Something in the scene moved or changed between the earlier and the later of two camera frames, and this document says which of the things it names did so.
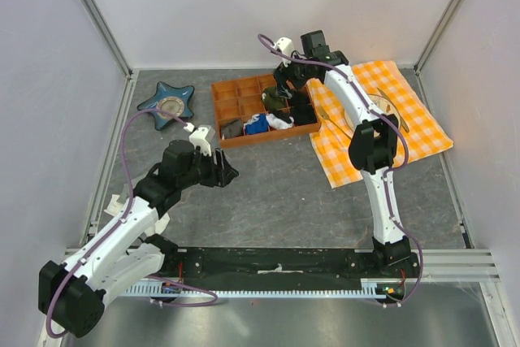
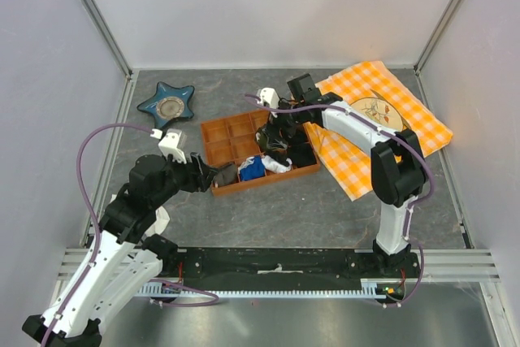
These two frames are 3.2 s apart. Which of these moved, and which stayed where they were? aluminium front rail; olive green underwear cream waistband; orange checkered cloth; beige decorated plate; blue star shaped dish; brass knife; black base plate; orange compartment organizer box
Moved: brass knife; olive green underwear cream waistband; orange compartment organizer box
Stayed: black base plate; orange checkered cloth; aluminium front rail; blue star shaped dish; beige decorated plate
